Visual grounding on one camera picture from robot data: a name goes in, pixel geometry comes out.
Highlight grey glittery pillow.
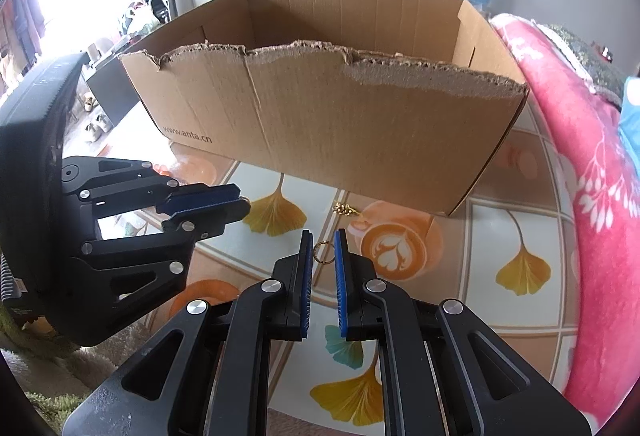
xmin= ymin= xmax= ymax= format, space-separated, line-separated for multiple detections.
xmin=532 ymin=20 xmax=631 ymax=109

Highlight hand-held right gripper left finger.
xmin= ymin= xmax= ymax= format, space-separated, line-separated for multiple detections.
xmin=62 ymin=230 xmax=313 ymax=436

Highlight hanging clothes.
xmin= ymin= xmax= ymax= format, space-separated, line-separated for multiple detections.
xmin=0 ymin=0 xmax=46 ymax=91

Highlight beige bag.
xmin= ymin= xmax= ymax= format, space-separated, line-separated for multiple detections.
xmin=85 ymin=36 xmax=121 ymax=66

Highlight gold chain with ring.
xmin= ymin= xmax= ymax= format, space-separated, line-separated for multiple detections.
xmin=313 ymin=202 xmax=362 ymax=263

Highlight blue pillow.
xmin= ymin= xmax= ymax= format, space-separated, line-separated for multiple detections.
xmin=617 ymin=76 xmax=640 ymax=157

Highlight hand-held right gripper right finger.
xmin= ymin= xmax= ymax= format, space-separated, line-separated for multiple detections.
xmin=334 ymin=229 xmax=591 ymax=436

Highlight green fluffy blanket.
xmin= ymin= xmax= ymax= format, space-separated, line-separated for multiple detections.
xmin=0 ymin=306 xmax=96 ymax=419

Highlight brown cardboard box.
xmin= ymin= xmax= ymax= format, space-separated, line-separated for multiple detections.
xmin=119 ymin=0 xmax=531 ymax=217

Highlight pile of clothes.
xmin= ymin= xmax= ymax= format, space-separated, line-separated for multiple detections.
xmin=122 ymin=0 xmax=171 ymax=39

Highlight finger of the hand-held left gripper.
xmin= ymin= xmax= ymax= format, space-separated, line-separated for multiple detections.
xmin=60 ymin=156 xmax=243 ymax=219
xmin=70 ymin=198 xmax=252 ymax=348

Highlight dark grey cabinet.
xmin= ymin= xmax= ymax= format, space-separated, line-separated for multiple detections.
xmin=85 ymin=50 xmax=143 ymax=129

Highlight pink floral blanket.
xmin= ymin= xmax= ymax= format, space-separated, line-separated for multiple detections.
xmin=487 ymin=13 xmax=640 ymax=397

